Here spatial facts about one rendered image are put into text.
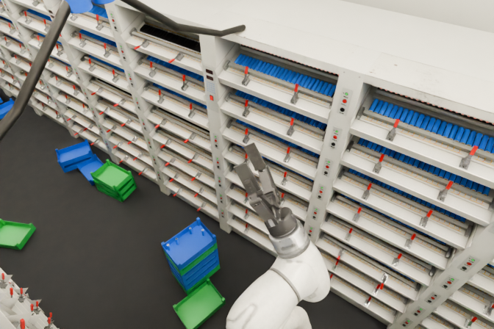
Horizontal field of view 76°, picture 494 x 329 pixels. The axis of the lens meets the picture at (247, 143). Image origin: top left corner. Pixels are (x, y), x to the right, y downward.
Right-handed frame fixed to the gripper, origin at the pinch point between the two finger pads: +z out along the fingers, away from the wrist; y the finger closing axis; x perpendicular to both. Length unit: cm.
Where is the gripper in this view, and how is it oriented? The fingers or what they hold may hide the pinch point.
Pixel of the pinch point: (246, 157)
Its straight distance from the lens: 74.6
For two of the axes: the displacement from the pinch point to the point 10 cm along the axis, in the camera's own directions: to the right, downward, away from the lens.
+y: -1.4, 3.1, -9.4
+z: -4.5, -8.7, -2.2
